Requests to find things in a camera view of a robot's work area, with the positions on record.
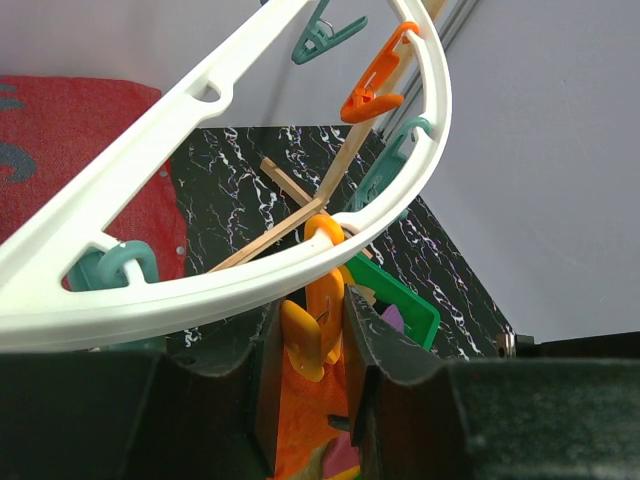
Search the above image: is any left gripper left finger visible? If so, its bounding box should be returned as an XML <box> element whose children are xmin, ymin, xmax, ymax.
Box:
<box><xmin>1</xmin><ymin>302</ymin><xmax>283</xmax><ymax>479</ymax></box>

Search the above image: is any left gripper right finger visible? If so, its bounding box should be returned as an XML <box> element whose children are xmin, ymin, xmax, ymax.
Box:
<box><xmin>344</xmin><ymin>288</ymin><xmax>639</xmax><ymax>479</ymax></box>

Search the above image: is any orange sock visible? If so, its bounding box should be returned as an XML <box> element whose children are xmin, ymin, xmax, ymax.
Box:
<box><xmin>274</xmin><ymin>355</ymin><xmax>348</xmax><ymax>479</ymax></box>

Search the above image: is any orange clip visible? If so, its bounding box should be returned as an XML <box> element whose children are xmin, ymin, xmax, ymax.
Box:
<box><xmin>340</xmin><ymin>22</ymin><xmax>420</xmax><ymax>124</ymax></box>
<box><xmin>279</xmin><ymin>214</ymin><xmax>346</xmax><ymax>382</ymax></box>

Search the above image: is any white round sock hanger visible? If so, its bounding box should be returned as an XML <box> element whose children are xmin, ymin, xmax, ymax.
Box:
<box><xmin>1</xmin><ymin>1</ymin><xmax>452</xmax><ymax>351</ymax></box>

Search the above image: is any teal clip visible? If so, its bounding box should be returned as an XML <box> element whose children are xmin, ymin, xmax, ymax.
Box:
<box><xmin>64</xmin><ymin>240</ymin><xmax>161</xmax><ymax>351</ymax></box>
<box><xmin>345</xmin><ymin>116</ymin><xmax>432</xmax><ymax>212</ymax></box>
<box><xmin>291</xmin><ymin>0</ymin><xmax>368</xmax><ymax>65</ymax></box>

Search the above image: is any purple striped sock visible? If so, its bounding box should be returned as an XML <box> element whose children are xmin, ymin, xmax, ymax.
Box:
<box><xmin>321</xmin><ymin>303</ymin><xmax>404</xmax><ymax>479</ymax></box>

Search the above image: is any green plastic tray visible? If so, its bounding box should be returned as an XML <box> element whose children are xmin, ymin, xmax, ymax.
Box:
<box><xmin>345</xmin><ymin>254</ymin><xmax>441</xmax><ymax>350</ymax></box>

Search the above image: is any wooden clothes rack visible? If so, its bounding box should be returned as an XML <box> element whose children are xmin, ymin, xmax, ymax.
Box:
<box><xmin>216</xmin><ymin>1</ymin><xmax>452</xmax><ymax>270</ymax></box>

